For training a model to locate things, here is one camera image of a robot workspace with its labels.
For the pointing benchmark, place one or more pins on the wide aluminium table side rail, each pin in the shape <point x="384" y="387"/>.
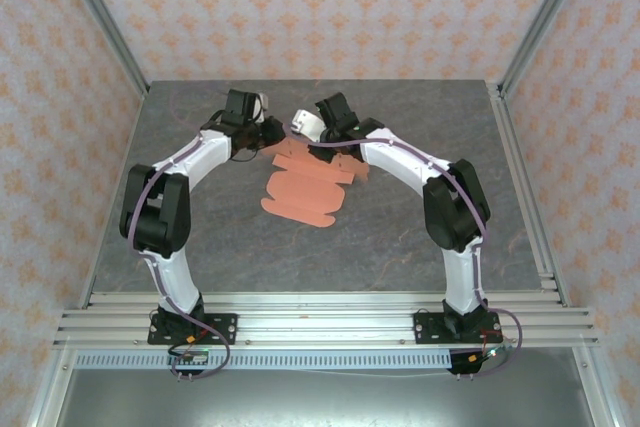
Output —
<point x="514" y="147"/>

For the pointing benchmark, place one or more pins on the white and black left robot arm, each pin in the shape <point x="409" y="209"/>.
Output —
<point x="175" y="287"/>

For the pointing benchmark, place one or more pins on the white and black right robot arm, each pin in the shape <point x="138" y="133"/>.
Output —
<point x="462" y="282"/>

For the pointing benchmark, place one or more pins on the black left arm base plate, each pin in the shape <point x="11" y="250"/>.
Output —
<point x="222" y="328"/>

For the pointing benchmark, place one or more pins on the aluminium mounting rail beam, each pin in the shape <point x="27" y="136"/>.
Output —
<point x="325" y="329"/>

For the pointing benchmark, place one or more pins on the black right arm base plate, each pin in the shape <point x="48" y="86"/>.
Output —
<point x="427" y="327"/>

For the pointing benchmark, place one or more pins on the aluminium frame post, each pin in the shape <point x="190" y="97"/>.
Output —
<point x="100" y="22"/>
<point x="545" y="22"/>

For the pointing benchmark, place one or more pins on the orange paper box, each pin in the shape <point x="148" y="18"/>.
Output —
<point x="305" y="192"/>

